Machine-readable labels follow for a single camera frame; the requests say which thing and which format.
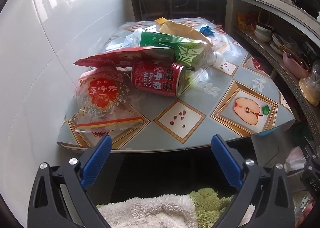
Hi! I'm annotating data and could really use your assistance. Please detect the yellow paper bag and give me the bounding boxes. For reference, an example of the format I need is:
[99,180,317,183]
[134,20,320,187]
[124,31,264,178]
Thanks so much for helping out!
[159,20,213,45]

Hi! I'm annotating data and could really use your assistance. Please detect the red snack packet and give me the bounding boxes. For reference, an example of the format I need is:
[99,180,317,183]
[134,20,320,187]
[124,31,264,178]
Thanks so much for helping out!
[74,46,175,72]

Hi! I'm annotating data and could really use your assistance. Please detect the metal checker plate shelf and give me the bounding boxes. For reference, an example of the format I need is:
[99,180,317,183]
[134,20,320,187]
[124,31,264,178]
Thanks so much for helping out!
[234,28,320,143]

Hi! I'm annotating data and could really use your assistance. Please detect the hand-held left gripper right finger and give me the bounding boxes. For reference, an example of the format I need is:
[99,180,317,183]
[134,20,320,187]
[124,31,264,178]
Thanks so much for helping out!
[211,134,297,228]

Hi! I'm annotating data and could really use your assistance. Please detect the green fluffy towel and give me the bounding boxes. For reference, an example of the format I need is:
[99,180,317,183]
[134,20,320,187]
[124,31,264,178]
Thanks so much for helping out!
[96,187,235,228]

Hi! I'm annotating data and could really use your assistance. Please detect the pink plastic basin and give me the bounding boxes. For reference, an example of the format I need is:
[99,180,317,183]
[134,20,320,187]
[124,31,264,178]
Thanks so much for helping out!
[282,51,310,79]

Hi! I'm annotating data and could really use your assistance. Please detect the blue wrapper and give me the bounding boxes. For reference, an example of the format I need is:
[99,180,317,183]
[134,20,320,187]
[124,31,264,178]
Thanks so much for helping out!
[200,25,215,36]

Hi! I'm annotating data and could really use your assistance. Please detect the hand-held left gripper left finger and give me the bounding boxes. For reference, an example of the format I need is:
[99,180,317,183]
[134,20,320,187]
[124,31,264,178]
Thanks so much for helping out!
[27,134,113,228]

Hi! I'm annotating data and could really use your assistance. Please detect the orange packets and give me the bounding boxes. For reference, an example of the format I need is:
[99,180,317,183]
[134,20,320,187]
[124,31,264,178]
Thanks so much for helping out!
[237,13,255,29]

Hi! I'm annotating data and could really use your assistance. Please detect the stack of plates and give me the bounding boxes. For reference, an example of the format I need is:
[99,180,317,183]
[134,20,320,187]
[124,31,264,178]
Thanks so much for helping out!
[269,33,284,54]

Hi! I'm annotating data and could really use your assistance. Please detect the red milk can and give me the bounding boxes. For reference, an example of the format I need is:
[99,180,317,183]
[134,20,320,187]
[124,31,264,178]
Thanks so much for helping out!
[130,61,186,98]

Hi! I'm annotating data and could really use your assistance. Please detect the plastic bag of yellow grain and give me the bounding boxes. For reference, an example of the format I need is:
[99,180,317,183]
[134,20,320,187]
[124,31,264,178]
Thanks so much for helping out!
[299,61,320,106]

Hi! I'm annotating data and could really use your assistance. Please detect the green label plastic bottle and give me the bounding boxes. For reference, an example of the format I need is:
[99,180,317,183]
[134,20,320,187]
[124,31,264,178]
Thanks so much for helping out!
[134,29,223,69]

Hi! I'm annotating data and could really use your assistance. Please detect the white fluffy towel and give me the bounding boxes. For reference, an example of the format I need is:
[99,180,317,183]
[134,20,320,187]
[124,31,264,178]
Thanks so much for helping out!
[97,194,255,228]

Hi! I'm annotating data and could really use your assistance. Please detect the fruit print tablecloth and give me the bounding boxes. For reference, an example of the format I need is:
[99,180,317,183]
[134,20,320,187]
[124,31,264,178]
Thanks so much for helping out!
[56,18,295,152]

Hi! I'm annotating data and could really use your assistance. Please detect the stack of white bowls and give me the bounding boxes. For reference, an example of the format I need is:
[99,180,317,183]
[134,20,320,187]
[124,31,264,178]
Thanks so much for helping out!
[254,24,273,42]

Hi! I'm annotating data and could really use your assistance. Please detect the pink white plastic bag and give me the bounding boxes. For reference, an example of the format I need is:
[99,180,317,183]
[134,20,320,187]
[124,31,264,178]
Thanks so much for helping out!
[285,146,307,173]

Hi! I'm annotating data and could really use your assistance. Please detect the clear snack bag red label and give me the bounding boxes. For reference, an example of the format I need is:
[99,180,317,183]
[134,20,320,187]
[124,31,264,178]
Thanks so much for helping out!
[76,66,143,134]

